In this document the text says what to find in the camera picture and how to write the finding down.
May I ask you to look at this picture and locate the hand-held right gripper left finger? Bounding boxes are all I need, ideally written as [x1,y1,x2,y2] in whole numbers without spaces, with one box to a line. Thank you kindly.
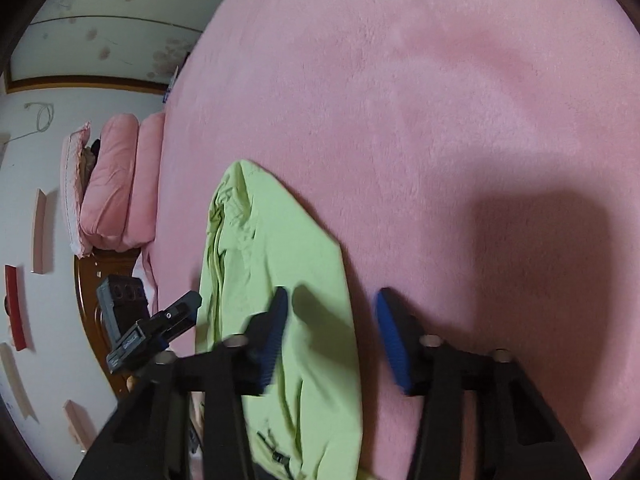
[72,286,290,480]

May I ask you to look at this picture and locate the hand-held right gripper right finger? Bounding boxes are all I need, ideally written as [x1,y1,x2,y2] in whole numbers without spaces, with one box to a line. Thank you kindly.
[375,287,593,480]

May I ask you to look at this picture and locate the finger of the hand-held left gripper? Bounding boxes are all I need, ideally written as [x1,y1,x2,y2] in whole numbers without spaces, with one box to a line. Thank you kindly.
[145,291,203,351]

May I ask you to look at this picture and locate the green and black hooded jacket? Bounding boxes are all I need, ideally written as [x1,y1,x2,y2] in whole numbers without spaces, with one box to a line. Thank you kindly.
[192,159,381,480]

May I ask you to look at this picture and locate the wooden bed headboard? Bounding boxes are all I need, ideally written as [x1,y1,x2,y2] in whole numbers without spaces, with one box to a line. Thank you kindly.
[74,247,161,401]

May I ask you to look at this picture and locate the folded pink quilt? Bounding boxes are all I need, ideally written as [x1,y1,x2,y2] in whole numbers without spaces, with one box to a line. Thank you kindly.
[80,111,168,253]

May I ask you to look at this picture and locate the pink lace-edged pillow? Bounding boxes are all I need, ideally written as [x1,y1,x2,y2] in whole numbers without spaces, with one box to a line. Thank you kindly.
[60,121,95,257]

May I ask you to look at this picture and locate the pink fleece bed blanket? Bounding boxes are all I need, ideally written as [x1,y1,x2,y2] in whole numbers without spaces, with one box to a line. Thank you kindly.
[142,0,640,480]

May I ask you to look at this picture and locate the floral wardrobe doors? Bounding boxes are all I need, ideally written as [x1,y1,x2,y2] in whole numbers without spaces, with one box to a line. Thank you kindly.
[7,0,256,96]

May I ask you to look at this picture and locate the red wall shelf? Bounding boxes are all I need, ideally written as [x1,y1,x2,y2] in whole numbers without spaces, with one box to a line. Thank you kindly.
[4,264,28,352]

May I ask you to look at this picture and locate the wooden wall shelf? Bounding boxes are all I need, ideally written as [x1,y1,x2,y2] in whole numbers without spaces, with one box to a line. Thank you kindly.
[64,400,98,453]
[31,187,48,276]

